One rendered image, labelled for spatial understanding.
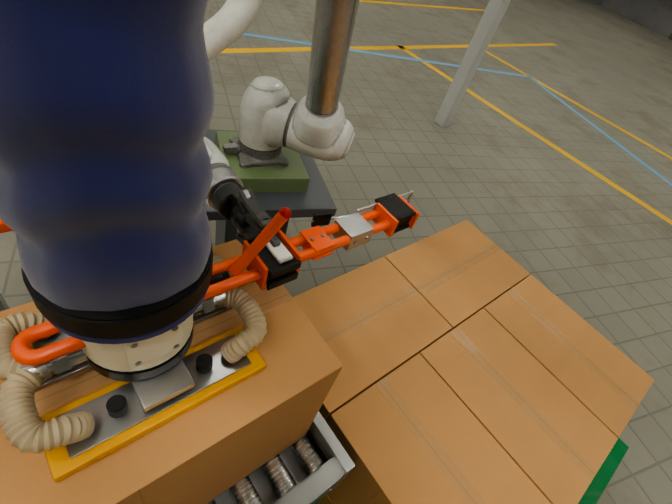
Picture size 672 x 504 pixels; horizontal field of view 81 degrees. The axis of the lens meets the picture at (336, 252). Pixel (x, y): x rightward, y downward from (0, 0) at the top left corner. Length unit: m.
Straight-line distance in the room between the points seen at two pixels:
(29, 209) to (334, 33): 0.83
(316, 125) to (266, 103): 0.18
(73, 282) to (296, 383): 0.44
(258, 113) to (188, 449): 0.99
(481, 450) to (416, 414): 0.21
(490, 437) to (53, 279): 1.22
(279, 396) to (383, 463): 0.53
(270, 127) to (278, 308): 0.70
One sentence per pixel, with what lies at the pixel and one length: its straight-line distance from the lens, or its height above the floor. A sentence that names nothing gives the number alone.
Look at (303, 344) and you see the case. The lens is 0.82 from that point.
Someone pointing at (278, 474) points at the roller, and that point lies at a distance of 1.14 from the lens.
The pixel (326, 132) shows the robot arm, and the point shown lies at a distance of 1.29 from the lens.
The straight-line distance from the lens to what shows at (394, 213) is 0.94.
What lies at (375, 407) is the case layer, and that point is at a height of 0.54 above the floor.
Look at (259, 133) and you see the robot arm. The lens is 1.39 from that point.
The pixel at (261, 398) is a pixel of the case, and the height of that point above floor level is 0.95.
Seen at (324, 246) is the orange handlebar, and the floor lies 1.09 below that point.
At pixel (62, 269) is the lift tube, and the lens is 0.49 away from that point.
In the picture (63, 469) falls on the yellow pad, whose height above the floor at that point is 0.97.
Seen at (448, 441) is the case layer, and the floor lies 0.54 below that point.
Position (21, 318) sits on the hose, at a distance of 0.80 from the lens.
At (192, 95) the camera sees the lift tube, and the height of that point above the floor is 1.47.
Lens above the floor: 1.64
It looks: 44 degrees down
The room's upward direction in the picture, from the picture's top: 20 degrees clockwise
